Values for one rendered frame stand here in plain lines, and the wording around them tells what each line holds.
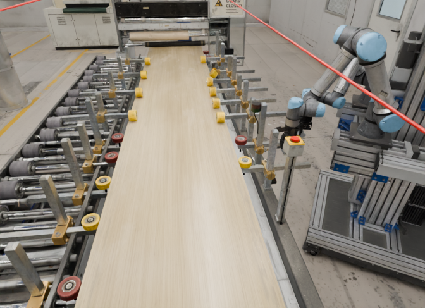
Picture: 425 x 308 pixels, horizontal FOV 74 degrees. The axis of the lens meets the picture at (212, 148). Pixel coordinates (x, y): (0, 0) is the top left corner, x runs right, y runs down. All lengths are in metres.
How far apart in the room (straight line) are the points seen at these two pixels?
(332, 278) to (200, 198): 1.29
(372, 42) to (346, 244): 1.39
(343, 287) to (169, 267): 1.48
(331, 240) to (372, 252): 0.27
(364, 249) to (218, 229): 1.31
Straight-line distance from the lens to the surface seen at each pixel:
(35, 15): 11.51
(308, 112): 1.60
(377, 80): 1.60
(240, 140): 1.88
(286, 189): 1.47
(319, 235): 2.29
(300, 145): 1.31
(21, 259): 1.22
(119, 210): 1.45
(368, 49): 1.51
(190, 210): 1.39
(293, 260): 1.50
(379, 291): 2.46
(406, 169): 1.87
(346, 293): 2.36
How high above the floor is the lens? 1.89
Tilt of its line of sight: 33 degrees down
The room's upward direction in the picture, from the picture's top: straight up
